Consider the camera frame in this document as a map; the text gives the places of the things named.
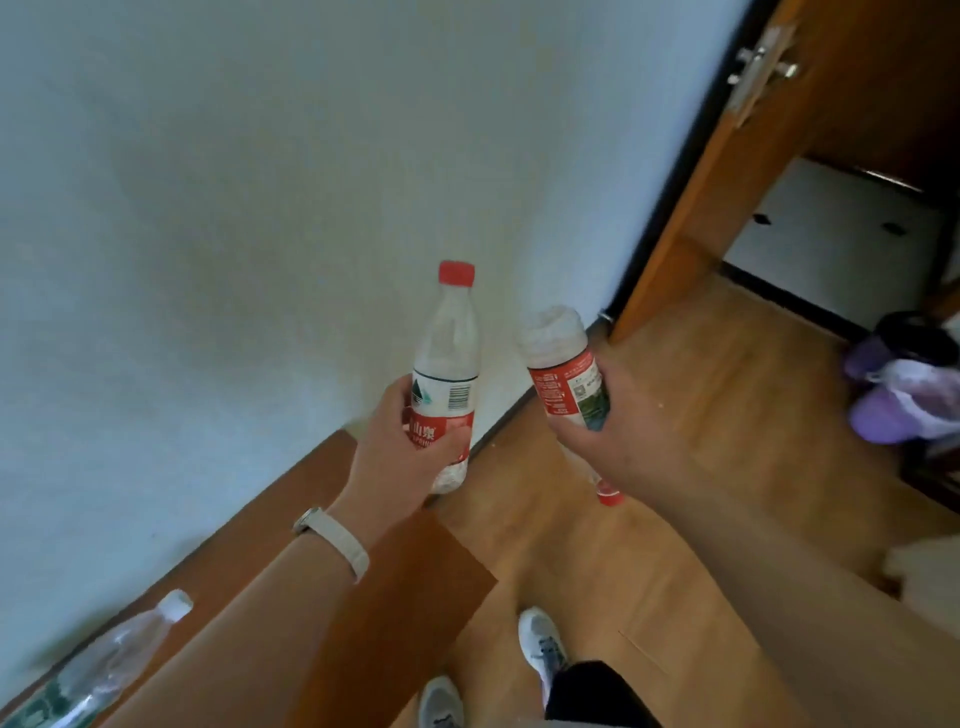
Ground person's right hand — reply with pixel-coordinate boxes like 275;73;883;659
546;351;704;520

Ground white furniture piece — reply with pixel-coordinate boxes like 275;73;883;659
883;535;960;640

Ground black door frame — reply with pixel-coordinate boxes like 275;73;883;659
602;0;783;324

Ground white sneaker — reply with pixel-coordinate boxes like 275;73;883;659
516;606;573;708
417;675;467;728

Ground beige wrist watch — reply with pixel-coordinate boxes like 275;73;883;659
292;507;372;585

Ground clear red-cap water bottle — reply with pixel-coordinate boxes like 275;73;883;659
516;305;625;508
407;260;481;496

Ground person's right forearm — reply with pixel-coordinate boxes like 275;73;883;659
637;466;960;728

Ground clear white-cap water bottle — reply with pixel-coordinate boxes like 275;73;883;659
0;589;195;728

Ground person's left forearm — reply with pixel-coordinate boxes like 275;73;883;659
97;504;423;728

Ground brown wooden door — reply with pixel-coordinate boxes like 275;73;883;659
609;0;960;345

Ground person's left hand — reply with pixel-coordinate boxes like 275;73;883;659
327;375;473;552

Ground purple slipper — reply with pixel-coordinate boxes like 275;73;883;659
842;335;895;384
848;385;925;446

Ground silver door handle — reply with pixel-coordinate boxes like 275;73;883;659
724;24;801;127

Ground person's black trouser leg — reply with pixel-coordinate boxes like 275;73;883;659
544;660;663;728

